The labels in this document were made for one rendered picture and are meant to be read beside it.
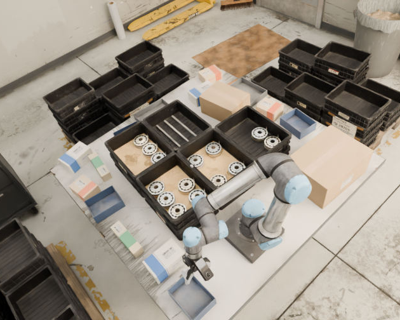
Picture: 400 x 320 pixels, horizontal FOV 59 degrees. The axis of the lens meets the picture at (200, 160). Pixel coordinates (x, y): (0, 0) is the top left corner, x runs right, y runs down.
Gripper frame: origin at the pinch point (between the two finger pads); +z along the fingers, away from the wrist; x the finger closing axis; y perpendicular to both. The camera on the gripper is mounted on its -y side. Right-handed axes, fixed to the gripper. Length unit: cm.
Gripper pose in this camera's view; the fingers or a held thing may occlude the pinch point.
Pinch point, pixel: (199, 275)
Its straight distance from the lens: 178.6
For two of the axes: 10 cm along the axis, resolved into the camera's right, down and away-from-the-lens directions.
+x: -7.7, 4.9, -4.1
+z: 0.5, 6.9, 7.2
